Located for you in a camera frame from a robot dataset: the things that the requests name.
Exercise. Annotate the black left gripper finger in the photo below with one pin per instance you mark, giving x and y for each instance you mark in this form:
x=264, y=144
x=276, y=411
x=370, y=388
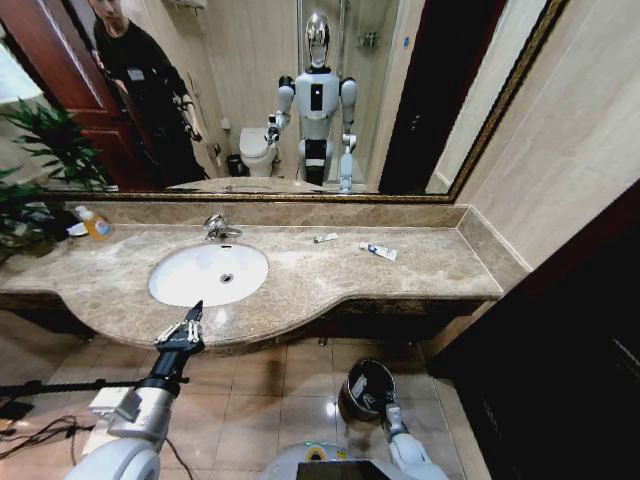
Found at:
x=197, y=330
x=176, y=332

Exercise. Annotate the dark round trash bin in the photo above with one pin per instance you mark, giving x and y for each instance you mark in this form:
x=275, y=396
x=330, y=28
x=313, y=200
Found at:
x=357, y=385

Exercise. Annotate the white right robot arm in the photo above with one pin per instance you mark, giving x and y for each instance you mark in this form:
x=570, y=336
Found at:
x=410, y=450

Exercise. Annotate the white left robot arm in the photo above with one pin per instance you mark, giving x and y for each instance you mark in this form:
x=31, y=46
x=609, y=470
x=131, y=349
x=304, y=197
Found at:
x=125, y=450

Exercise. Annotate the white oval sink basin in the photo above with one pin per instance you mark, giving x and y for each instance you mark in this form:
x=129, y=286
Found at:
x=200, y=272

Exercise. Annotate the chrome sink faucet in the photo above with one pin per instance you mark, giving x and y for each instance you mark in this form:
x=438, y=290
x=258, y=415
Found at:
x=216, y=227

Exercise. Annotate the black pole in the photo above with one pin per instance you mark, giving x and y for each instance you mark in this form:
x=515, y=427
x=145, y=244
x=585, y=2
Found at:
x=70, y=387

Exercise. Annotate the marble vanity counter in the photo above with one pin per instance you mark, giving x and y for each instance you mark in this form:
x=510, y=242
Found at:
x=300, y=285

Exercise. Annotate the orange hand soap bottle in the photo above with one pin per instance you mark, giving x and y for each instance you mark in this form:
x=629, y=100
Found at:
x=97, y=226

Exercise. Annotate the white soap dish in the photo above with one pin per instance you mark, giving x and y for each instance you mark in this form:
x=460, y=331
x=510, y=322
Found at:
x=77, y=229

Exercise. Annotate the small white toothpaste tube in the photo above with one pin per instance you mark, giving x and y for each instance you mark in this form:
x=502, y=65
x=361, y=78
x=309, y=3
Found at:
x=325, y=238

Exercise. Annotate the white robot front shell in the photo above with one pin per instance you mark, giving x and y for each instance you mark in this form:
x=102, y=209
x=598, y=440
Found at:
x=320, y=462

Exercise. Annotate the white blue toothpaste tube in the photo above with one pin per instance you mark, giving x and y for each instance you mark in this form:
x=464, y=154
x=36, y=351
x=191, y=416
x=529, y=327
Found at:
x=378, y=251

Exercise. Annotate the green leafy plant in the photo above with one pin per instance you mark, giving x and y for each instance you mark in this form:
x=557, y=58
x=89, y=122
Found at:
x=45, y=150

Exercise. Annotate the dark wooden door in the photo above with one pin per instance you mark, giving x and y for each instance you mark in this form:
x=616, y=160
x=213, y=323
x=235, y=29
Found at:
x=565, y=360

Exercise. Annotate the dark framed wall mirror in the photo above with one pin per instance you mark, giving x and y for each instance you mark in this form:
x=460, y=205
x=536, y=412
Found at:
x=250, y=100

